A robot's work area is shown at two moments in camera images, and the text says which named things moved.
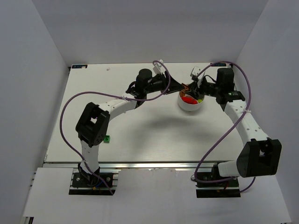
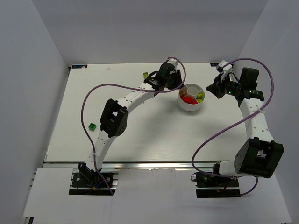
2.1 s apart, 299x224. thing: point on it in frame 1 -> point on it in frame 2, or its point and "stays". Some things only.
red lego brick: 189,100 stays
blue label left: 79,66 stays
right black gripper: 200,88 -> 219,86
